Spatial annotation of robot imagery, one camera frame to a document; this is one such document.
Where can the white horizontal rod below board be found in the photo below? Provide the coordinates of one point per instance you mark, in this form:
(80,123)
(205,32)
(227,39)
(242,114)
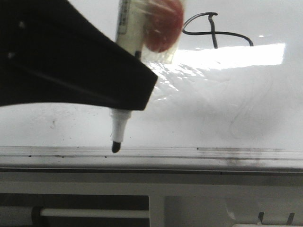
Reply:
(93,213)

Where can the white black-tip whiteboard marker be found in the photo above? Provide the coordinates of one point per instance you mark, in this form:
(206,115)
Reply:
(155,24)

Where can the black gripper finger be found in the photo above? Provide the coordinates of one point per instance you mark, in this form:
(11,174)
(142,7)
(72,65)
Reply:
(50,53)

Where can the white whiteboard with aluminium frame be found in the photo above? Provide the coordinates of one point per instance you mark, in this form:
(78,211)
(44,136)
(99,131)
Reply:
(236,107)

